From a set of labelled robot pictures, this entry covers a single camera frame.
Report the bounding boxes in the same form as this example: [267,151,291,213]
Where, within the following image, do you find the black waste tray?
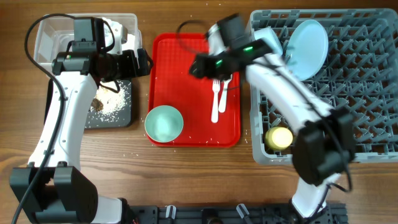
[44,72,133,131]

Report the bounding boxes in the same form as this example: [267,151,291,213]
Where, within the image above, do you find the light blue plate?
[285,19,328,81]

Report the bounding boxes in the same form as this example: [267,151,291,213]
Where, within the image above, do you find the rice and food scraps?
[90,81,130,116]

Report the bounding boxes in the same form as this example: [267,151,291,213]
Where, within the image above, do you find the white plastic fork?
[211,79,220,123]

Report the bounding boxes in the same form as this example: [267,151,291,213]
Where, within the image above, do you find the clear plastic bin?
[34,13,142,72]

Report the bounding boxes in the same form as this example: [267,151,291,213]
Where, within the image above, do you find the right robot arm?
[189,14,356,223]

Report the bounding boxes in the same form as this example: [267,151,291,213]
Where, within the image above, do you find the yellow cup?
[265,127,294,151]

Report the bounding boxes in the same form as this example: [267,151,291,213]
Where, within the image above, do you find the light blue bowl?
[254,27,283,56]

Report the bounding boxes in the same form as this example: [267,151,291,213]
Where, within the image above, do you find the red serving tray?
[148,33,241,147]

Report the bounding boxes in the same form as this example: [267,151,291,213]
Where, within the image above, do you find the green bowl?
[144,105,184,143]

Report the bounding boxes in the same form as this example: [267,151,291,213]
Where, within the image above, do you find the grey dishwasher rack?
[247,8,397,163]

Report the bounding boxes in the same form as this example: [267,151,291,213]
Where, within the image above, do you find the white plastic spoon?
[218,75,233,113]

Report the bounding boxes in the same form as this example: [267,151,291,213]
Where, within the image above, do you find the white napkin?
[103,14,141,55]

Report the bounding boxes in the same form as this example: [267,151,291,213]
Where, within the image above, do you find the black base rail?
[131,203,348,224]

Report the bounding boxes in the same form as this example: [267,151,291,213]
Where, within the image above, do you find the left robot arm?
[9,17,153,223]

